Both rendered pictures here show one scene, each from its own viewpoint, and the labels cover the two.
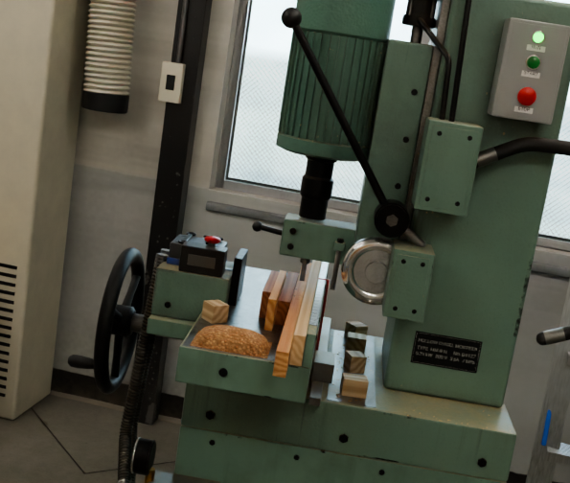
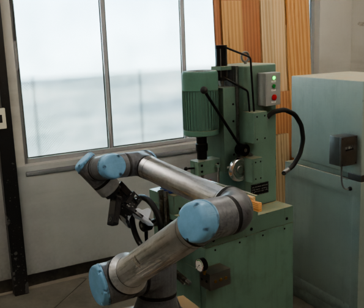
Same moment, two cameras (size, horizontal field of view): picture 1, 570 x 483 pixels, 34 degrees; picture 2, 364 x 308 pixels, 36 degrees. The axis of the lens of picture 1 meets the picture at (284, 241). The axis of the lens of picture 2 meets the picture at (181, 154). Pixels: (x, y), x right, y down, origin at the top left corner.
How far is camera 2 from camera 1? 176 cm
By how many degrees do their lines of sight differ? 37
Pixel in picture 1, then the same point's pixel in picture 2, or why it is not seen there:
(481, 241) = (262, 147)
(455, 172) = (262, 128)
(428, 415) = (269, 210)
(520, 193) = (270, 128)
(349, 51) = (213, 95)
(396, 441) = (264, 222)
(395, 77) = (226, 100)
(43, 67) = not seen: outside the picture
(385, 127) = (227, 118)
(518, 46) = (269, 82)
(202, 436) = (211, 249)
